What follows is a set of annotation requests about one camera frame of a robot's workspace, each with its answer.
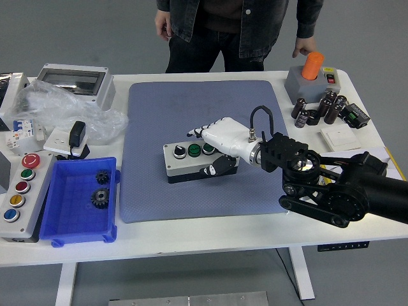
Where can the grey enclosure with clear lid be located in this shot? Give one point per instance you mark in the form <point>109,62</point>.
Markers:
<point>105,89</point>

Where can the person's right hand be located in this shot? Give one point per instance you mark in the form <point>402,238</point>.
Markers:
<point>162,24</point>

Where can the grey four-button control box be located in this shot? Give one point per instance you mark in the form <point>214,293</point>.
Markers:
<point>183,167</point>

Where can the black table control panel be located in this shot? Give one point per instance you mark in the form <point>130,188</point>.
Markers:
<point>342,246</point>

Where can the white table leg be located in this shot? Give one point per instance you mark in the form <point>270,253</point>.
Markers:
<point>65,283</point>
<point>301,274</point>

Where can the grey metal box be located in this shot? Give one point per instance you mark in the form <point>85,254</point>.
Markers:
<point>4,172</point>

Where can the grey switch box base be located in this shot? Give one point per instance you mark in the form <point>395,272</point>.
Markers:
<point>303,89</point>

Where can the orange cylinder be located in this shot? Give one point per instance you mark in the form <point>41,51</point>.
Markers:
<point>312,65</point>

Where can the person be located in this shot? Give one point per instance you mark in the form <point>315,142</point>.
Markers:
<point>223,25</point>

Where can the black module with green terminal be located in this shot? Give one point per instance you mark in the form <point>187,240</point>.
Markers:
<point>355,115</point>

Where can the small black gear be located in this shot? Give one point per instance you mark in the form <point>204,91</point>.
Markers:
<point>102,178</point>

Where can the grey-blue mat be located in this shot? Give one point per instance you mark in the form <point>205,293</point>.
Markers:
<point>153,111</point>

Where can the large black gear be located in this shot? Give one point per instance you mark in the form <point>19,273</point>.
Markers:
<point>100,198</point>

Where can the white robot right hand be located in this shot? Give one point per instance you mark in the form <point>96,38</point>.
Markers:
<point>226,135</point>

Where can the dark brown capacitor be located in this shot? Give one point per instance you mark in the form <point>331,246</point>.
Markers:
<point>340,101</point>
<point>331,96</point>
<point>299,108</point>
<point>331,114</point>
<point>323,107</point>

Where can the black capacitor with print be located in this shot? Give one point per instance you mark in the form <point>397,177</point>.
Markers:
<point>301,119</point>

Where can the grey five-button control box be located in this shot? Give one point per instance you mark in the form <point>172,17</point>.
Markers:
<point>35,197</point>

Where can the white wall switch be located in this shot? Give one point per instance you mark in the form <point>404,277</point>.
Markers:
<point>340,137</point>

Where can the yellow and white cardboard box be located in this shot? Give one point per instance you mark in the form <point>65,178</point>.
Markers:
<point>396,165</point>

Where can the clear plastic bag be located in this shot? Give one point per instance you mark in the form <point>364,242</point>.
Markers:
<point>63,105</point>

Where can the white wall socket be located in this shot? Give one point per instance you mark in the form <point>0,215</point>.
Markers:
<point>55,140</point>

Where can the person's left hand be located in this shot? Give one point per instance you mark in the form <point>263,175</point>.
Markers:
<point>304,46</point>

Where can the blue plastic bin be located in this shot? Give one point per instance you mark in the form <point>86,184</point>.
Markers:
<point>70,216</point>

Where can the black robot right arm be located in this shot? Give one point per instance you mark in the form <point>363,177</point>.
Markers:
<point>366,188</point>

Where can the white circuit breaker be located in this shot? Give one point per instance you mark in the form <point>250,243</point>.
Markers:
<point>22,127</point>

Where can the white equipment box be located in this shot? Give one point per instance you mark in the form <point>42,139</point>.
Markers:
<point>17,83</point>

